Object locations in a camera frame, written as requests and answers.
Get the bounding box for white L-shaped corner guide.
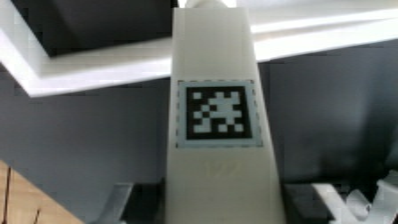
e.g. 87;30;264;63
0;0;398;97

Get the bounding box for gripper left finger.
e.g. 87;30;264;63
85;181;165;224

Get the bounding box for white desk leg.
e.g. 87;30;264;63
165;0;286;224

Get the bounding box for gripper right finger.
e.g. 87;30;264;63
282;183;367;224

